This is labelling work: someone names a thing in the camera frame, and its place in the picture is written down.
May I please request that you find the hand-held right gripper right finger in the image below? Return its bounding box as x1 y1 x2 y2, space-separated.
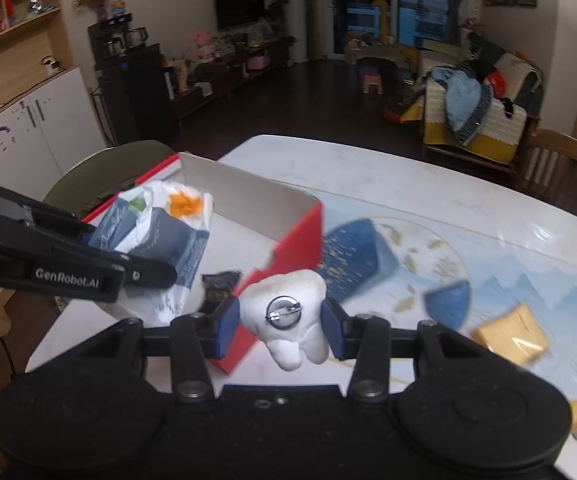
321 297 490 405

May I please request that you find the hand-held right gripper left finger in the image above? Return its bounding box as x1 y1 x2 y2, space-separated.
76 297 242 405

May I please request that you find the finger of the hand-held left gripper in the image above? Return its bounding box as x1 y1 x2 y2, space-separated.
0 212 178 304
0 184 95 247

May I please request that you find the white tooth-shaped brooch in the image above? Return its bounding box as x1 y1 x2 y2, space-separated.
238 269 330 372

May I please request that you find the red cardboard box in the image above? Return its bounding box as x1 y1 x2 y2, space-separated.
81 152 325 376

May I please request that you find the white and blue snack packet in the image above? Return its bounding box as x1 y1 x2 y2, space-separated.
88 180 215 326

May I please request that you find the small dark packet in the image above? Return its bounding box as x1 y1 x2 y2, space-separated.
201 270 243 317

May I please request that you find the olive green chair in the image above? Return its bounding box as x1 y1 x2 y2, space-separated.
43 140 176 217

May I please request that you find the white cabinet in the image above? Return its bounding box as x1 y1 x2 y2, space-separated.
0 65 106 191

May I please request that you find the dark tea cabinet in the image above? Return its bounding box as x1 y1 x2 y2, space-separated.
88 17 179 148

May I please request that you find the wrapped toast slice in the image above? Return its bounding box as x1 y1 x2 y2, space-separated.
470 302 552 367

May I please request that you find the blue printed table mat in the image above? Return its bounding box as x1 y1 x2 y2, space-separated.
319 192 577 480

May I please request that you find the dark television stand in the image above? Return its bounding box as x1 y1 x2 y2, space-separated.
168 35 294 117

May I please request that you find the pink plush toy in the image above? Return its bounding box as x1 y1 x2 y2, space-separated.
193 30 218 63

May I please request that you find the sofa with yellow white cover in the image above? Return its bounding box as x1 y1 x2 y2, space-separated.
401 35 544 166

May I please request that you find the light blue jacket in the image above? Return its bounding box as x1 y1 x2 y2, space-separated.
443 67 494 146

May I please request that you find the wooden chair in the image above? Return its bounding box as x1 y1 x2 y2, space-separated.
516 129 577 221

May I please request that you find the white standing air conditioner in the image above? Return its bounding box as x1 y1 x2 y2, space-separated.
286 0 309 63

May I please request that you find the wooden wall shelf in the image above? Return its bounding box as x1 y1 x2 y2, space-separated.
0 0 76 111

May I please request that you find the wall television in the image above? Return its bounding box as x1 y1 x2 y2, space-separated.
212 0 265 31

